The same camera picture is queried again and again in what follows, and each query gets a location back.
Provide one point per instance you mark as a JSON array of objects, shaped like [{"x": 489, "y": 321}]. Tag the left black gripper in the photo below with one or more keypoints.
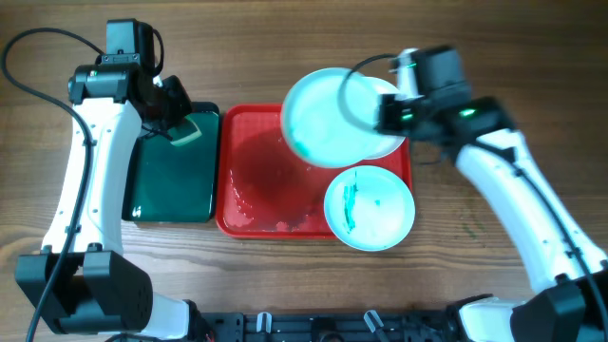
[{"x": 182, "y": 106}]

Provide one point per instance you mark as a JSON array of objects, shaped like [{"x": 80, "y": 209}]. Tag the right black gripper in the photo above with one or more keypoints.
[{"x": 383, "y": 106}]

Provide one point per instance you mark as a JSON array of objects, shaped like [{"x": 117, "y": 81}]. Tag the green yellow scrub sponge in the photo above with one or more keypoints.
[{"x": 184, "y": 132}]

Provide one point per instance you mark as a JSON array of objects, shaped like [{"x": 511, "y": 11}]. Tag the white plate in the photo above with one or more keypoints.
[{"x": 388, "y": 144}]

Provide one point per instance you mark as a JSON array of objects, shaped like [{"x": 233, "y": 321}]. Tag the pale blue plate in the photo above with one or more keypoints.
[
  {"x": 328, "y": 118},
  {"x": 369, "y": 208}
]

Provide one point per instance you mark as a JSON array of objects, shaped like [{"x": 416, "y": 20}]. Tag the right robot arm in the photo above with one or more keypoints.
[{"x": 566, "y": 270}]

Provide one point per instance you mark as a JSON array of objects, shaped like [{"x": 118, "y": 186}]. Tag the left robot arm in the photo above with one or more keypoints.
[{"x": 80, "y": 282}]

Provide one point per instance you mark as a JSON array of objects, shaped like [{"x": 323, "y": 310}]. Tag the dark green tray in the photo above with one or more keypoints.
[{"x": 176, "y": 184}]

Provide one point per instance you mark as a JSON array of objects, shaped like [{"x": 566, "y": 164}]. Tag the red plastic tray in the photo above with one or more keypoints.
[{"x": 265, "y": 191}]

